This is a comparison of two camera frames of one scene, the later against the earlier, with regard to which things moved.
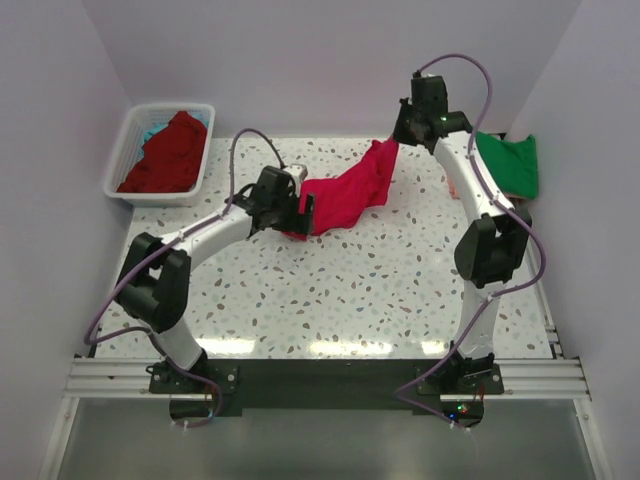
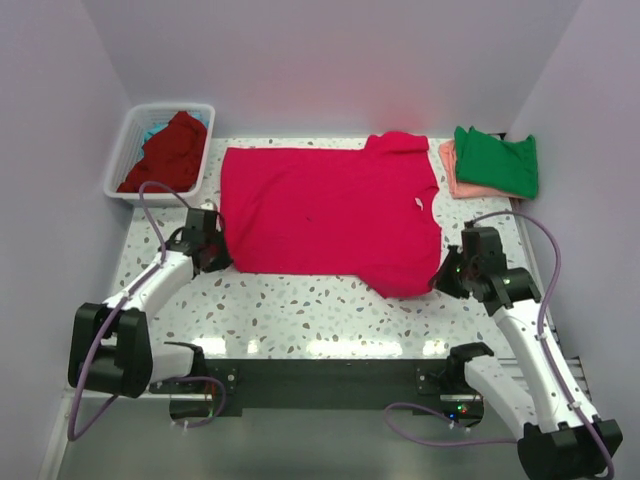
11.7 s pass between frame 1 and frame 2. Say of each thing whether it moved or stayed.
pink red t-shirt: moved
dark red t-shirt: stayed
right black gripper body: moved
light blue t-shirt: stayed
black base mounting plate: stayed
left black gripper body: moved
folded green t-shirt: stayed
